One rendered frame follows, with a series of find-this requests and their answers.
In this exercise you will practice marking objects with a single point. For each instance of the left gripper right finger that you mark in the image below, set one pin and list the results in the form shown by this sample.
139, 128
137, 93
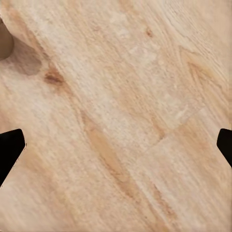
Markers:
224, 143

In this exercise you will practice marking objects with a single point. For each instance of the pillar candle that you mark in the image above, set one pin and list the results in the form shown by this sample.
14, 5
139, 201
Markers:
6, 41

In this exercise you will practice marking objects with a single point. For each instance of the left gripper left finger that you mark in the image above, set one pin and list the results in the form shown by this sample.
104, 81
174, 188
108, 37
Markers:
11, 145

